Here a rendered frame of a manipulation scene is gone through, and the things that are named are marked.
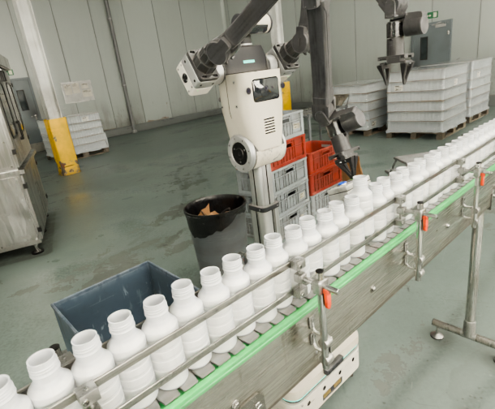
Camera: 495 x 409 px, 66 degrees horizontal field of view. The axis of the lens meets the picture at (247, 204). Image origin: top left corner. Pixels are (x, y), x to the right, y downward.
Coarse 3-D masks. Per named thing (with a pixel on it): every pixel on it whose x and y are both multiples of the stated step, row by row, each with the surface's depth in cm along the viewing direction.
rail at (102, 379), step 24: (408, 192) 113; (288, 264) 80; (336, 264) 92; (216, 312) 68; (264, 312) 77; (168, 336) 62; (72, 360) 59; (192, 360) 66; (96, 384) 54; (48, 408) 50; (120, 408) 58
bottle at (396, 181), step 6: (390, 174) 112; (396, 174) 111; (390, 180) 112; (396, 180) 111; (390, 186) 113; (396, 186) 112; (402, 186) 112; (396, 192) 111; (396, 204) 113; (402, 204) 113; (396, 216) 114
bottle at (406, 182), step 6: (396, 168) 117; (402, 168) 118; (408, 168) 115; (402, 174) 116; (408, 174) 116; (402, 180) 116; (408, 180) 116; (408, 186) 116; (408, 198) 117; (408, 204) 118; (408, 216) 119
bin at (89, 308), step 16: (128, 272) 122; (144, 272) 126; (160, 272) 121; (96, 288) 116; (112, 288) 119; (128, 288) 123; (144, 288) 127; (160, 288) 125; (64, 304) 110; (80, 304) 113; (96, 304) 117; (112, 304) 120; (128, 304) 124; (64, 320) 99; (80, 320) 114; (96, 320) 117; (64, 336) 109
